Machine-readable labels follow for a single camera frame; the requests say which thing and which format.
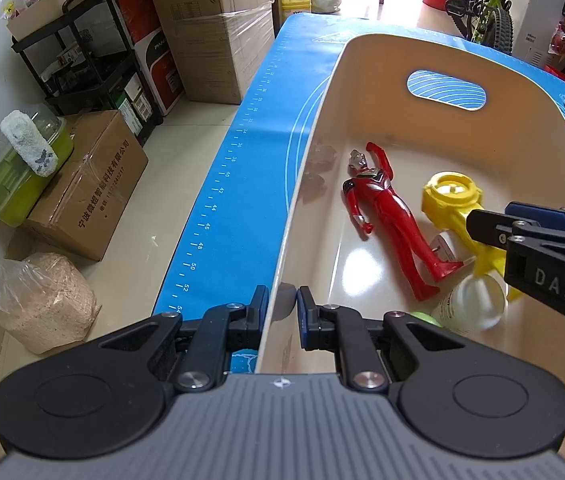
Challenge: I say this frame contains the green plastic lidded container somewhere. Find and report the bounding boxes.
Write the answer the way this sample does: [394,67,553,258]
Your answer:
[0,104,74,228]

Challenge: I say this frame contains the blue silicone measuring mat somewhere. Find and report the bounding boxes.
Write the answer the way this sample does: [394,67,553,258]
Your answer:
[151,12,565,474]

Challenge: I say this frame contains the red ultraman action figure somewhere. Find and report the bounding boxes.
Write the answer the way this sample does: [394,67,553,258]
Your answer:
[342,142,463,301]

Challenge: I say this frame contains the black metal shelf cart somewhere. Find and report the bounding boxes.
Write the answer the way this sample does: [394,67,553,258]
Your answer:
[11,0,163,144]

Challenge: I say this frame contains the green lid ointment jar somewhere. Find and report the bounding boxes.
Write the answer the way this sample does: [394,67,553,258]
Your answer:
[411,274,507,334]

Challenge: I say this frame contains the beige plastic storage bin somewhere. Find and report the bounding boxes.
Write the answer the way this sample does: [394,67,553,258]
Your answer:
[253,32,565,465]

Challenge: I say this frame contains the brown printed cardboard box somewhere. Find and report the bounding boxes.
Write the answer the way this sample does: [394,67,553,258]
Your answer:
[24,110,148,261]

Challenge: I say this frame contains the white rolled towel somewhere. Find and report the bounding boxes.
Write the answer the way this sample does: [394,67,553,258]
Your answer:
[0,110,59,178]

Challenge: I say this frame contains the white usb charger plug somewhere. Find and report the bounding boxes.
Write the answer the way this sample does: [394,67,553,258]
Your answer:
[431,235,456,261]

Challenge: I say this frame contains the green black bicycle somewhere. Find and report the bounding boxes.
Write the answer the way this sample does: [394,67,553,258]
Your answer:
[445,0,513,54]

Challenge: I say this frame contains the clear bag of grain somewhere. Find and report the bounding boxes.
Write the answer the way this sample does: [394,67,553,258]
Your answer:
[0,252,100,354]

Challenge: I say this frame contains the yellow plastic toy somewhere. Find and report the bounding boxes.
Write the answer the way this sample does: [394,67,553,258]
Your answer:
[421,171,506,278]

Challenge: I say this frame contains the red white appliance box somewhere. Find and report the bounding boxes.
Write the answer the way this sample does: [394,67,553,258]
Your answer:
[118,0,184,117]

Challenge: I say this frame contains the large wrapped cardboard box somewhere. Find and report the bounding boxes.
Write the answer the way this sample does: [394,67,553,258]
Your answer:
[153,0,275,104]

